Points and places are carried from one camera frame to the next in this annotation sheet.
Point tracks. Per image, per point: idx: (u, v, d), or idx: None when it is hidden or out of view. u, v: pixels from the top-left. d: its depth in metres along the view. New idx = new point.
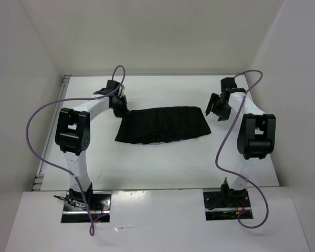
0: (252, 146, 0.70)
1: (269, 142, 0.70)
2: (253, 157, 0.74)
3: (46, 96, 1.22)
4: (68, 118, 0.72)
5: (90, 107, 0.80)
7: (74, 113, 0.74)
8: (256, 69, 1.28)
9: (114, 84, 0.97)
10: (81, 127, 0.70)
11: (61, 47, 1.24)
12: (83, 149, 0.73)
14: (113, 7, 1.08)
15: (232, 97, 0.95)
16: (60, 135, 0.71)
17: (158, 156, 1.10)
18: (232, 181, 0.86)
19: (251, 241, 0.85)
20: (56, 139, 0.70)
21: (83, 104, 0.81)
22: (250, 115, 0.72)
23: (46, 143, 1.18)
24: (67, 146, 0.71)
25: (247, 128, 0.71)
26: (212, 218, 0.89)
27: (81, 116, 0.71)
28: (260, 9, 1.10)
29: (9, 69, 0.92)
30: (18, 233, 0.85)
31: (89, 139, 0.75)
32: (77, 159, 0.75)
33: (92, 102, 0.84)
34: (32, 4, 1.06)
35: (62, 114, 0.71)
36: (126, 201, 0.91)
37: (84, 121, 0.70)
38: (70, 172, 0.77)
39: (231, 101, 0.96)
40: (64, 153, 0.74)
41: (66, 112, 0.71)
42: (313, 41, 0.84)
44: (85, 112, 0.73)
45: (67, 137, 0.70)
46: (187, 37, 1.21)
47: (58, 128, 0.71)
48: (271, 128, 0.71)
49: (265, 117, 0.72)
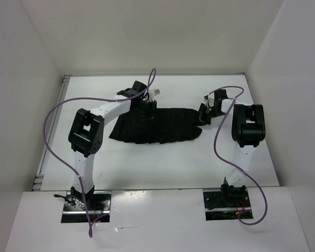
0: (245, 133, 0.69)
1: (261, 128, 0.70)
2: (248, 145, 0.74)
3: (46, 96, 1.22)
4: (84, 119, 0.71)
5: (107, 112, 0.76)
7: (91, 115, 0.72)
8: (256, 68, 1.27)
9: (139, 86, 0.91)
10: (93, 132, 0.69)
11: (61, 47, 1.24)
12: (91, 152, 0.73)
14: (113, 7, 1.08)
15: (223, 104, 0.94)
16: (73, 134, 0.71)
17: (158, 156, 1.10)
18: (232, 178, 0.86)
19: (251, 242, 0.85)
20: (69, 137, 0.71)
21: (102, 106, 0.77)
22: (239, 106, 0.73)
23: (46, 143, 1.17)
24: (78, 146, 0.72)
25: (237, 116, 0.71)
26: (212, 218, 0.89)
27: (96, 120, 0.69)
28: (260, 9, 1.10)
29: (8, 69, 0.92)
30: (18, 233, 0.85)
31: (100, 143, 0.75)
32: (85, 160, 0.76)
33: (112, 104, 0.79)
34: (32, 4, 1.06)
35: (79, 114, 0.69)
36: (127, 201, 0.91)
37: (96, 127, 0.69)
38: (75, 171, 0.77)
39: (222, 106, 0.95)
40: (73, 151, 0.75)
41: (83, 113, 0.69)
42: (313, 40, 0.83)
44: (101, 117, 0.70)
45: (80, 138, 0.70)
46: (187, 37, 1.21)
47: (72, 127, 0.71)
48: (261, 116, 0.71)
49: (254, 107, 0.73)
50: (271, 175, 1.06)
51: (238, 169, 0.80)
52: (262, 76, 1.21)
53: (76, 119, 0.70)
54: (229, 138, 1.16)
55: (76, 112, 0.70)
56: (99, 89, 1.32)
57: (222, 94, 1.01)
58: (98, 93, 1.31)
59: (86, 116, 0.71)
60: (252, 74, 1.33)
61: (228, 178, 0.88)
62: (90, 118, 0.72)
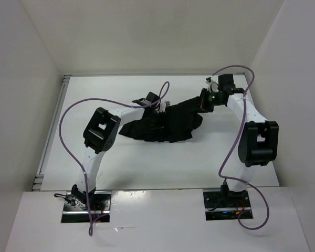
0: (254, 154, 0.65)
1: (272, 149, 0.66)
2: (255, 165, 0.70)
3: (46, 96, 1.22)
4: (101, 118, 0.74)
5: (123, 115, 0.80)
7: (108, 115, 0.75)
8: (256, 68, 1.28)
9: (153, 96, 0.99)
10: (109, 130, 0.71)
11: (61, 47, 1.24)
12: (103, 150, 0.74)
14: (113, 7, 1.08)
15: (230, 100, 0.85)
16: (88, 130, 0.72)
17: (159, 156, 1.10)
18: (233, 184, 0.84)
19: (250, 242, 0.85)
20: (84, 133, 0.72)
21: (118, 108, 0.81)
22: (251, 124, 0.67)
23: (46, 143, 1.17)
24: (91, 142, 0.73)
25: (248, 136, 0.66)
26: (212, 218, 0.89)
27: (113, 119, 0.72)
28: (260, 9, 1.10)
29: (9, 68, 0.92)
30: (18, 233, 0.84)
31: (112, 143, 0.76)
32: (94, 157, 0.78)
33: (127, 108, 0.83)
34: (32, 4, 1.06)
35: (97, 112, 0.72)
36: (127, 201, 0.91)
37: (113, 125, 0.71)
38: (82, 167, 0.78)
39: (228, 102, 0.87)
40: (85, 146, 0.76)
41: (101, 112, 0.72)
42: (313, 40, 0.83)
44: (117, 117, 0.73)
45: (94, 135, 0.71)
46: (187, 37, 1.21)
47: (88, 124, 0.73)
48: (274, 137, 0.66)
49: (268, 124, 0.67)
50: (271, 175, 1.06)
51: (242, 181, 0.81)
52: (262, 76, 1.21)
53: (93, 116, 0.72)
54: (229, 138, 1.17)
55: (96, 109, 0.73)
56: (99, 89, 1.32)
57: (228, 80, 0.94)
58: (98, 92, 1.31)
59: (104, 115, 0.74)
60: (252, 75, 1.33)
61: (229, 182, 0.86)
62: (107, 118, 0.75)
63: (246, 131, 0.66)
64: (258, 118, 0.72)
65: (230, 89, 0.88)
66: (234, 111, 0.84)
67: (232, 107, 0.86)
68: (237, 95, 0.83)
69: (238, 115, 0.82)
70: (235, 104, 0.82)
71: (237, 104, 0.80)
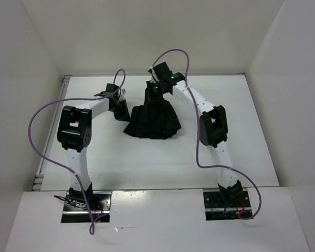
0: (213, 136, 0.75)
1: (224, 127, 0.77)
2: (220, 143, 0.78)
3: (46, 96, 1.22)
4: (71, 116, 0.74)
5: (91, 106, 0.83)
7: (76, 112, 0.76)
8: (256, 68, 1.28)
9: (112, 86, 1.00)
10: (83, 124, 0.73)
11: (61, 47, 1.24)
12: (84, 146, 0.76)
14: (113, 7, 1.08)
15: (175, 91, 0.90)
16: (62, 132, 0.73)
17: (158, 156, 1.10)
18: (224, 180, 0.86)
19: (251, 242, 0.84)
20: (59, 136, 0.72)
21: (84, 103, 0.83)
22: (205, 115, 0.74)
23: (48, 136, 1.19)
24: (69, 142, 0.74)
25: (205, 126, 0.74)
26: (212, 218, 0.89)
27: (84, 113, 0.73)
28: (260, 9, 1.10)
29: (9, 68, 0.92)
30: (18, 234, 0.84)
31: (90, 137, 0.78)
32: (79, 156, 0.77)
33: (93, 101, 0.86)
34: (32, 5, 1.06)
35: (65, 112, 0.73)
36: (127, 201, 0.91)
37: (85, 118, 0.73)
38: (71, 169, 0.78)
39: (173, 91, 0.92)
40: (65, 150, 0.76)
41: (69, 108, 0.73)
42: (313, 40, 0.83)
44: (87, 109, 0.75)
45: (69, 135, 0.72)
46: (187, 37, 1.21)
47: (60, 125, 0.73)
48: (224, 117, 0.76)
49: (217, 109, 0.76)
50: (271, 175, 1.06)
51: (224, 167, 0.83)
52: (262, 76, 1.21)
53: (62, 116, 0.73)
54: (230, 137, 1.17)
55: (62, 109, 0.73)
56: (99, 90, 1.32)
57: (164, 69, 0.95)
58: (98, 93, 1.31)
59: (73, 113, 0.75)
60: (252, 74, 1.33)
61: (220, 180, 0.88)
62: (76, 114, 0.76)
63: (203, 122, 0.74)
64: (207, 106, 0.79)
65: (169, 77, 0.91)
66: (182, 100, 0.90)
67: (178, 96, 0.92)
68: (180, 85, 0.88)
69: (187, 103, 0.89)
70: (181, 94, 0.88)
71: (184, 94, 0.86)
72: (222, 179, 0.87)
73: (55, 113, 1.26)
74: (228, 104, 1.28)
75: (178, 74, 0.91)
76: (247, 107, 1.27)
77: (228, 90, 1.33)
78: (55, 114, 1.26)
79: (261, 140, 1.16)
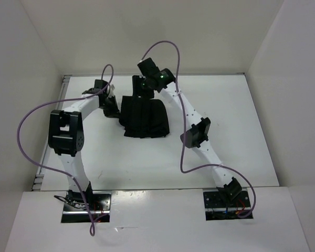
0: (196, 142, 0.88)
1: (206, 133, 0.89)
2: (202, 143, 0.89)
3: (45, 96, 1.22)
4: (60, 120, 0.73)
5: (80, 107, 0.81)
7: (65, 115, 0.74)
8: (256, 68, 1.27)
9: (101, 82, 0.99)
10: (74, 128, 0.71)
11: (61, 47, 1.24)
12: (77, 149, 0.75)
14: (113, 7, 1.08)
15: (164, 93, 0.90)
16: (53, 138, 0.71)
17: (158, 156, 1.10)
18: (218, 178, 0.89)
19: (251, 242, 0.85)
20: (50, 142, 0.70)
21: (73, 105, 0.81)
22: (192, 128, 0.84)
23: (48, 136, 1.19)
24: (61, 147, 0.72)
25: (191, 137, 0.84)
26: (212, 218, 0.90)
27: (73, 117, 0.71)
28: (260, 9, 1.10)
29: (9, 68, 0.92)
30: (18, 234, 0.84)
31: (82, 139, 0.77)
32: (73, 160, 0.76)
33: (82, 101, 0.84)
34: (32, 4, 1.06)
35: (53, 116, 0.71)
36: (127, 201, 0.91)
37: (76, 122, 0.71)
38: (67, 174, 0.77)
39: (161, 92, 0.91)
40: (59, 156, 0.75)
41: (58, 113, 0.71)
42: (313, 40, 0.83)
44: (77, 112, 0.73)
45: (60, 140, 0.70)
46: (187, 37, 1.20)
47: (50, 131, 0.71)
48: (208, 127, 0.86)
49: (204, 123, 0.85)
50: (271, 175, 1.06)
51: (214, 166, 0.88)
52: (262, 76, 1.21)
53: (51, 122, 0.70)
54: (230, 137, 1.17)
55: (50, 114, 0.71)
56: None
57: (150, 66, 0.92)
58: None
59: (62, 116, 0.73)
60: (252, 74, 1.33)
61: (216, 179, 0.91)
62: (66, 118, 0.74)
63: (190, 135, 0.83)
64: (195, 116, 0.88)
65: (158, 75, 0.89)
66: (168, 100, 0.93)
67: (166, 98, 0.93)
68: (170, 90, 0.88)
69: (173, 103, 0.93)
70: (171, 99, 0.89)
71: (174, 100, 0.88)
72: (217, 178, 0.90)
73: None
74: (228, 104, 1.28)
75: (168, 73, 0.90)
76: (247, 107, 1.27)
77: (228, 90, 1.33)
78: None
79: (261, 140, 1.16)
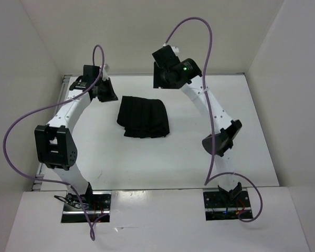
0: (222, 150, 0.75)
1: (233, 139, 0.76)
2: (226, 150, 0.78)
3: (46, 96, 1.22)
4: (46, 135, 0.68)
5: (67, 118, 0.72)
7: (53, 129, 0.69)
8: (256, 68, 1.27)
9: (91, 70, 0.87)
10: (62, 145, 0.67)
11: (61, 47, 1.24)
12: (71, 163, 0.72)
14: (113, 7, 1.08)
15: (188, 89, 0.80)
16: (43, 155, 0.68)
17: (158, 155, 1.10)
18: (228, 184, 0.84)
19: (251, 242, 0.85)
20: (41, 159, 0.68)
21: (59, 114, 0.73)
22: (221, 133, 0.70)
23: None
24: (53, 164, 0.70)
25: (219, 144, 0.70)
26: (212, 219, 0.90)
27: (59, 133, 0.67)
28: (260, 9, 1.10)
29: (9, 68, 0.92)
30: (18, 233, 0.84)
31: (74, 151, 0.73)
32: (67, 171, 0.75)
33: (69, 107, 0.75)
34: (31, 4, 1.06)
35: (39, 133, 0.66)
36: (127, 201, 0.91)
37: (63, 139, 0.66)
38: (65, 183, 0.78)
39: (184, 88, 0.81)
40: (52, 169, 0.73)
41: (43, 129, 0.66)
42: (313, 40, 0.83)
44: (64, 127, 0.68)
45: (50, 157, 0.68)
46: (187, 37, 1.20)
47: (38, 148, 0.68)
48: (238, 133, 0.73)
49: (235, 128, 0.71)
50: (271, 175, 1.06)
51: (228, 174, 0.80)
52: (262, 76, 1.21)
53: (38, 139, 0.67)
54: None
55: (35, 132, 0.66)
56: None
57: (170, 56, 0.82)
58: None
59: (48, 132, 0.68)
60: (252, 74, 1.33)
61: (223, 185, 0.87)
62: (53, 132, 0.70)
63: (218, 140, 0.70)
64: (224, 119, 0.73)
65: (181, 67, 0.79)
66: (191, 98, 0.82)
67: (188, 95, 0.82)
68: (195, 86, 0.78)
69: (196, 102, 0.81)
70: (196, 96, 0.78)
71: (199, 97, 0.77)
72: (225, 183, 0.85)
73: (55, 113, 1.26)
74: (228, 104, 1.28)
75: (191, 64, 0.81)
76: (247, 107, 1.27)
77: (228, 90, 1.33)
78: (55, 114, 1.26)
79: (261, 140, 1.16)
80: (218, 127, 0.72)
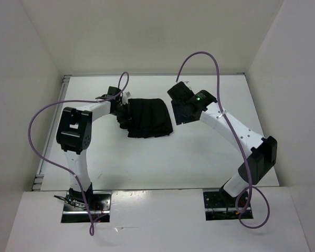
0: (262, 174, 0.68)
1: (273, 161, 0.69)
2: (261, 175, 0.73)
3: (46, 96, 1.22)
4: (71, 118, 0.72)
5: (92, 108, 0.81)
7: (76, 113, 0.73)
8: (256, 68, 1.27)
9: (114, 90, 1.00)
10: (83, 127, 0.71)
11: (61, 47, 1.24)
12: (84, 148, 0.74)
14: (113, 7, 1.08)
15: (206, 117, 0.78)
16: (61, 133, 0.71)
17: (157, 155, 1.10)
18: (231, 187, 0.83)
19: (250, 242, 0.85)
20: (57, 138, 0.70)
21: (85, 105, 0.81)
22: (254, 153, 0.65)
23: (48, 135, 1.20)
24: (67, 144, 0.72)
25: (255, 166, 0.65)
26: (212, 218, 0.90)
27: (84, 115, 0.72)
28: (260, 9, 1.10)
29: (8, 67, 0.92)
30: (18, 233, 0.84)
31: (89, 138, 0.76)
32: (78, 158, 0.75)
33: (93, 104, 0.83)
34: (31, 4, 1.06)
35: (65, 113, 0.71)
36: (127, 201, 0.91)
37: (86, 121, 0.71)
38: (71, 170, 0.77)
39: (201, 116, 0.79)
40: (64, 152, 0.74)
41: (70, 111, 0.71)
42: (313, 40, 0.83)
44: (88, 111, 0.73)
45: (68, 136, 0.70)
46: (187, 37, 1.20)
47: (60, 126, 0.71)
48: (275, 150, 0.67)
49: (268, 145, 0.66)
50: (271, 175, 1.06)
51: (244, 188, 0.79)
52: (262, 76, 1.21)
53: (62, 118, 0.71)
54: None
55: (62, 111, 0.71)
56: (98, 89, 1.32)
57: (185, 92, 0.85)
58: (98, 93, 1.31)
59: (73, 114, 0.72)
60: (252, 74, 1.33)
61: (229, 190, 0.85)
62: (76, 116, 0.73)
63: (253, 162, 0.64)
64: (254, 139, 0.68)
65: (196, 99, 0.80)
66: (213, 126, 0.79)
67: (208, 123, 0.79)
68: (211, 111, 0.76)
69: (219, 129, 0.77)
70: (215, 122, 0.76)
71: (219, 122, 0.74)
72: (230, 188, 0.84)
73: (55, 112, 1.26)
74: (227, 104, 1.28)
75: (205, 95, 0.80)
76: (247, 107, 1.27)
77: (228, 90, 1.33)
78: (55, 114, 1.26)
79: None
80: (249, 149, 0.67)
